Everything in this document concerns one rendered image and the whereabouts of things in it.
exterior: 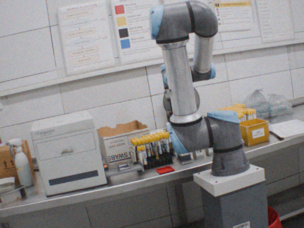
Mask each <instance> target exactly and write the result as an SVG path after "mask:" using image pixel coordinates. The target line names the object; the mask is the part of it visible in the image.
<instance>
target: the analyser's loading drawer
mask: <svg viewBox="0 0 304 228"><path fill-rule="evenodd" d="M116 164H117V169H112V170H107V171H105V175H106V177H110V176H116V175H121V174H125V173H131V172H135V171H138V170H142V171H144V167H143V162H141V161H140V160H138V164H133V165H130V162H129V161H128V160H127V164H124V165H121V166H120V165H119V164H118V163H117V162H116Z"/></svg>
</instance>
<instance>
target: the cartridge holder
mask: <svg viewBox="0 0 304 228"><path fill-rule="evenodd" d="M176 160H178V161H179V162H180V163H181V164H186V163H191V162H193V159H192V158H191V154H190V153H189V154H187V155H184V156H180V155H179V154H177V158H176Z"/></svg>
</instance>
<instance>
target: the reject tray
mask: <svg viewBox="0 0 304 228"><path fill-rule="evenodd" d="M156 171H157V172H158V173H159V174H166V173H170V172H174V171H175V169H173V168H172V167H171V166H166V167H163V168H159V169H156Z"/></svg>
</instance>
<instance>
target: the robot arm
mask: <svg viewBox="0 0 304 228"><path fill-rule="evenodd" d="M218 26H219V23H218V20H217V17H216V15H215V13H214V12H213V10H212V9H211V8H210V7H209V6H208V5H207V4H204V3H203V2H199V1H185V2H177V3H169V4H164V5H163V4H162V5H158V6H154V7H152V8H151V9H150V11H149V29H150V38H151V39H152V40H156V44H157V45H158V46H159V47H161V50H162V55H163V62H164V64H163V65H161V73H162V79H163V85H164V90H165V92H164V94H165V95H166V98H167V102H169V106H170V110H169V111H166V114H167V120H168V123H169V124H168V125H167V128H168V131H169V134H170V137H171V140H172V143H173V148H174V150H175V152H176V153H177V154H186V153H188V154H189V153H191V152H193V151H197V150H203V149H207V148H213V159H212V166H211V171H212V175H213V176H218V177H222V176H233V175H238V174H240V173H242V172H245V171H247V170H248V169H250V162H249V160H248V157H247V156H246V153H245V151H244V150H243V142H242V137H241V130H240V121H239V119H238V115H237V112H235V111H232V110H220V111H210V112H207V115H206V116H207V117H202V114H201V112H199V111H198V110H197V105H196V101H195V94H194V87H193V83H194V82H199V81H204V80H211V79H214V78H215V77H216V69H215V66H214V63H213V62H212V53H213V47H214V45H213V44H214V37H215V35H216V33H217V32H218ZM190 33H191V34H192V33H194V53H193V55H194V61H193V65H189V59H188V52H187V46H186V45H187V42H188V41H189V34H190Z"/></svg>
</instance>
